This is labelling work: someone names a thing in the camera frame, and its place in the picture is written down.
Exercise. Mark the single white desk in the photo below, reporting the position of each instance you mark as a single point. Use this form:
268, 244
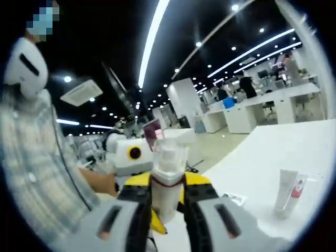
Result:
181, 135

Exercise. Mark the white chest-worn device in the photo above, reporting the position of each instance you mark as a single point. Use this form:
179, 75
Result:
26, 71

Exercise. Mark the ceiling air conditioner unit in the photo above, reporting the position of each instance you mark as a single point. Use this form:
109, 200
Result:
81, 93

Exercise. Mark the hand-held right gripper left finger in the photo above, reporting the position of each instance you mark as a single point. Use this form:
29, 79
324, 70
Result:
136, 218

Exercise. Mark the small clear plastic packet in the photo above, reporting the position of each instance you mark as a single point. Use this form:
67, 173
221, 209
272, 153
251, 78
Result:
235, 199

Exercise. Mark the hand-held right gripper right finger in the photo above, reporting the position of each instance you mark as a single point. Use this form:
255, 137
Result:
199, 218

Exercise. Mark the tall white skincare tube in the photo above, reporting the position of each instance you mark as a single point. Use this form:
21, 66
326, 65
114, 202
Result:
284, 189

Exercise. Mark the long ceiling light strip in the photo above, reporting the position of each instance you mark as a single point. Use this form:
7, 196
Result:
152, 42

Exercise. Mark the person in plaid shirt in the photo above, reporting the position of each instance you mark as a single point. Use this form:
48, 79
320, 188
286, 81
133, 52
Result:
34, 162

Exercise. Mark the row of white office desks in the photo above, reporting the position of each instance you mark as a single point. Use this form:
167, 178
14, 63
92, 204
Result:
262, 110

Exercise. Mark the pink display board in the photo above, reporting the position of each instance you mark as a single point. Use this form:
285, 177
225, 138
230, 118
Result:
152, 134

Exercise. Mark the red-collared white skincare bottle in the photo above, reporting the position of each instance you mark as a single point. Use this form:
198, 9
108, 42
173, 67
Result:
165, 199

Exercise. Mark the blue storage box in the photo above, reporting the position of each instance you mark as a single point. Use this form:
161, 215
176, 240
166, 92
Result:
228, 103

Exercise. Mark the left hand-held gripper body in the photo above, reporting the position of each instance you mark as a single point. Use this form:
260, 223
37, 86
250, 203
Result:
123, 162

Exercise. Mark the black office chair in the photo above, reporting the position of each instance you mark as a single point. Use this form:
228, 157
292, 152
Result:
304, 105
269, 109

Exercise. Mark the computer monitor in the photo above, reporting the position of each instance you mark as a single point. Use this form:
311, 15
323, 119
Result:
262, 74

